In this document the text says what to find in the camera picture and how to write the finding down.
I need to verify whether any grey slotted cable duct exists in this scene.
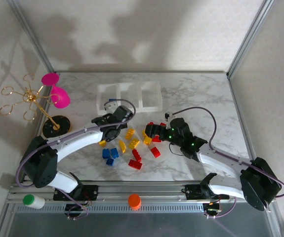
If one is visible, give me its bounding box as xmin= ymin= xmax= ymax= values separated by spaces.
xmin=15 ymin=203 xmax=206 ymax=214

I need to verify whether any aluminium frame post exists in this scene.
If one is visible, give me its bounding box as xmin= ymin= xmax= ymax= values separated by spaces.
xmin=227 ymin=0 xmax=277 ymax=79
xmin=7 ymin=0 xmax=56 ymax=74

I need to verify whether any aluminium mounting rail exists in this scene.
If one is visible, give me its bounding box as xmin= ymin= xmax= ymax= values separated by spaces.
xmin=4 ymin=181 xmax=246 ymax=205

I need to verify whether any orange plastic cylinder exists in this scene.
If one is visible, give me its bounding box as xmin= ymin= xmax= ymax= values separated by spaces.
xmin=128 ymin=194 xmax=142 ymax=210

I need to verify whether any gold glass rack black base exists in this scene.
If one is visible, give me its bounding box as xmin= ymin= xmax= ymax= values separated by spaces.
xmin=0 ymin=73 xmax=72 ymax=139

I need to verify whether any white bottle green cap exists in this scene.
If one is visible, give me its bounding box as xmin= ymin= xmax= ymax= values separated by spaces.
xmin=22 ymin=194 xmax=45 ymax=210

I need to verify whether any pink plastic wine glass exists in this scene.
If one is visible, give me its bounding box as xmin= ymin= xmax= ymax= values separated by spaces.
xmin=41 ymin=72 xmax=71 ymax=109

